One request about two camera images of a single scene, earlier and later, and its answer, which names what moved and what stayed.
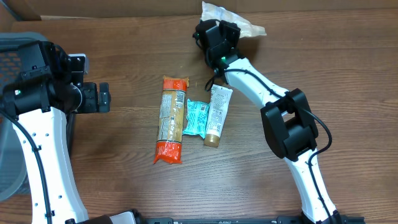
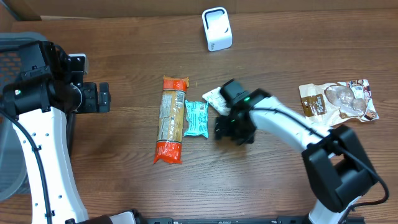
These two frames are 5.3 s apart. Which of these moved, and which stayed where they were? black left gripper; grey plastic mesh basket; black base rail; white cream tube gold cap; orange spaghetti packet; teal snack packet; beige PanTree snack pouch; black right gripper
Moved: black right gripper; white cream tube gold cap; beige PanTree snack pouch
Stayed: grey plastic mesh basket; black left gripper; teal snack packet; black base rail; orange spaghetti packet
